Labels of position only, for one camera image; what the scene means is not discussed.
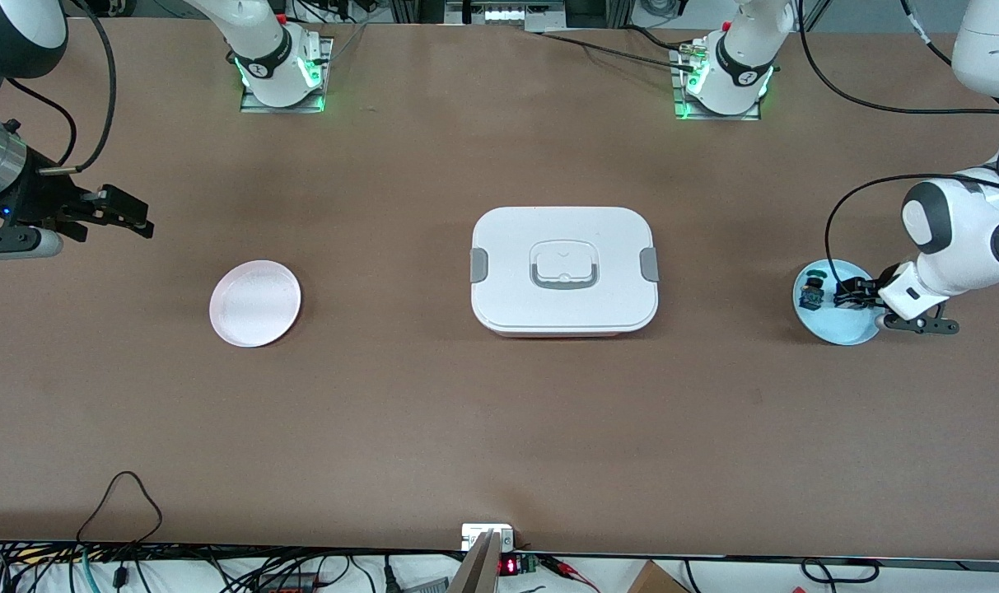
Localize light blue round plate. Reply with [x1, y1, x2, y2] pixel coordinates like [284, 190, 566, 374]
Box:
[792, 259, 885, 347]

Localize pink round plate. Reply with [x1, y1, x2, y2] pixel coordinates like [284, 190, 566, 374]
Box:
[209, 259, 302, 348]

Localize white lidded lunch box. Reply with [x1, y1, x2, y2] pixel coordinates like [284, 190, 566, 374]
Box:
[469, 206, 659, 339]

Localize brown cardboard box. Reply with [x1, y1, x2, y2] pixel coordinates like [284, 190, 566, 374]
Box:
[627, 560, 689, 593]

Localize red clip leads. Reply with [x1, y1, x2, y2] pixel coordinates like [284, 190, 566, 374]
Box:
[540, 556, 600, 592]

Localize small white device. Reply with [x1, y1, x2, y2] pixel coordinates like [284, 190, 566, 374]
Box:
[461, 524, 515, 551]

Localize grey metal bar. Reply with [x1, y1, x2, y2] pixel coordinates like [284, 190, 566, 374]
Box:
[450, 531, 502, 593]

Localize green push-button switch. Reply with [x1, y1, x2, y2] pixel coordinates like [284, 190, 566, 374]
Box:
[798, 268, 829, 312]

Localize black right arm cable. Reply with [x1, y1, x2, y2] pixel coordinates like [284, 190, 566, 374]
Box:
[38, 0, 118, 175]

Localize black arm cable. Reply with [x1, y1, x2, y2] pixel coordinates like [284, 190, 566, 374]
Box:
[38, 0, 118, 175]
[796, 0, 999, 285]

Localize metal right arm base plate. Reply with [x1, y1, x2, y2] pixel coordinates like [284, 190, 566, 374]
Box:
[240, 37, 334, 114]

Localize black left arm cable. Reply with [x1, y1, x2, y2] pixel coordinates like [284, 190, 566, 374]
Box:
[796, 0, 999, 285]

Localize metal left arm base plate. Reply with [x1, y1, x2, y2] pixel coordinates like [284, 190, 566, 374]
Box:
[672, 41, 762, 122]

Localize thin black cable loop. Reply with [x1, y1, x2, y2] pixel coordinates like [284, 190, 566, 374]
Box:
[75, 471, 164, 544]

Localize black cable on table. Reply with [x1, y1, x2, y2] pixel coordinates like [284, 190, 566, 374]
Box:
[532, 25, 698, 71]

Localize black cable tangle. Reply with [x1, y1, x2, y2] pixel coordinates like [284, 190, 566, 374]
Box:
[0, 539, 467, 593]

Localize aluminium frame with white label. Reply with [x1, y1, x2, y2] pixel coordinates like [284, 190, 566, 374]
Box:
[444, 0, 567, 34]

